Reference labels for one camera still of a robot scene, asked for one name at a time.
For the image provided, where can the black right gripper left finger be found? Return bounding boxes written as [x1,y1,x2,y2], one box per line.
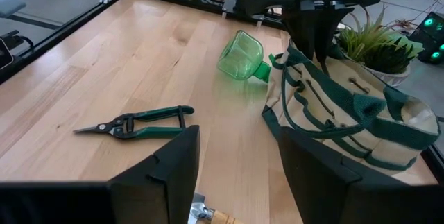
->
[0,125,201,224]

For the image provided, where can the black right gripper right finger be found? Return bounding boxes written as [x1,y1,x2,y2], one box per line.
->
[277,126,444,224]

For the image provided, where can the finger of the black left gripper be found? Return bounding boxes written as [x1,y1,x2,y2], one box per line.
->
[282,8,316,59]
[314,8,355,75]

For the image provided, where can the green handled pruning shears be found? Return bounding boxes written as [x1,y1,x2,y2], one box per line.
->
[72,105,196,140]

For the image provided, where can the wooden handled garden hand tool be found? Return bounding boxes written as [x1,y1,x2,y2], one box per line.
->
[187,192,244,224]

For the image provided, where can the green plastic spray bottle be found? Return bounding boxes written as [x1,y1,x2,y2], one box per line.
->
[217,29,272,83]

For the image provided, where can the beige green gardening tote bag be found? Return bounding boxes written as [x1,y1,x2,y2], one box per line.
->
[262,39,441,184]

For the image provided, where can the green artificial succulent plant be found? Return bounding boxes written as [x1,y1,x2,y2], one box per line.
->
[335,4,425,76]

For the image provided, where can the black computer with green lights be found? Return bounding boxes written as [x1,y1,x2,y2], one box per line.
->
[409,10,444,66]

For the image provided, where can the grey blue chair seat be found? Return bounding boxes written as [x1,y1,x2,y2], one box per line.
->
[0,0,27,19]

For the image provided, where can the black device with cable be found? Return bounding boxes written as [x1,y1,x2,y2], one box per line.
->
[0,29,35,71]

